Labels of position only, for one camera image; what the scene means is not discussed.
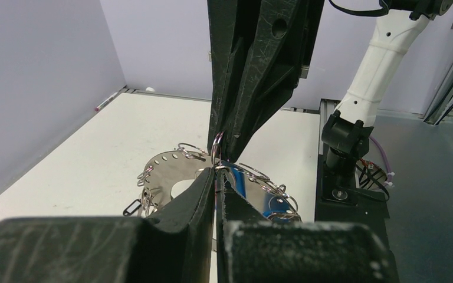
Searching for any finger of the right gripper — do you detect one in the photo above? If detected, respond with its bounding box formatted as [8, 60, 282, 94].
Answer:
[224, 0, 324, 162]
[207, 1, 266, 153]

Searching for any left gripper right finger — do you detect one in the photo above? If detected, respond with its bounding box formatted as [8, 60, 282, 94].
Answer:
[215, 170, 398, 282]

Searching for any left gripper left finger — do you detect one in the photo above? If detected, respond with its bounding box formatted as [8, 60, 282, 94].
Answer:
[0, 168, 216, 282]

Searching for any round steel key organizer disc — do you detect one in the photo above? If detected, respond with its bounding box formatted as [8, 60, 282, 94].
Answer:
[136, 130, 301, 223]

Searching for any small split key ring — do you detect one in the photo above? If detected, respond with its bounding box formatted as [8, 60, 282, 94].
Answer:
[211, 131, 225, 167]

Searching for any blue key tag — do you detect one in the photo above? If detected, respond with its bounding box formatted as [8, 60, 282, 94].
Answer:
[262, 209, 301, 223]
[223, 162, 247, 199]

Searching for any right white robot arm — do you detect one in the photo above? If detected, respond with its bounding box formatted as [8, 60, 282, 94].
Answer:
[207, 1, 452, 205]

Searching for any black key tag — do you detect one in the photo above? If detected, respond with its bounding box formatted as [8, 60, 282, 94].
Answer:
[122, 199, 142, 217]

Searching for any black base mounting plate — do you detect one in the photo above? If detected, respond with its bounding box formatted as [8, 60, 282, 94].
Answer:
[314, 155, 390, 250]

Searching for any red marker pen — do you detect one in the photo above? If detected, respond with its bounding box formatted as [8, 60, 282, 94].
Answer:
[94, 92, 119, 113]

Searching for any aluminium frame rail back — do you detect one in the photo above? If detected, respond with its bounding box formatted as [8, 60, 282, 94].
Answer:
[119, 86, 321, 115]

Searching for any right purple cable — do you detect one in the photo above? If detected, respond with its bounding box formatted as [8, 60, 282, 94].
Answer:
[369, 134, 395, 188]

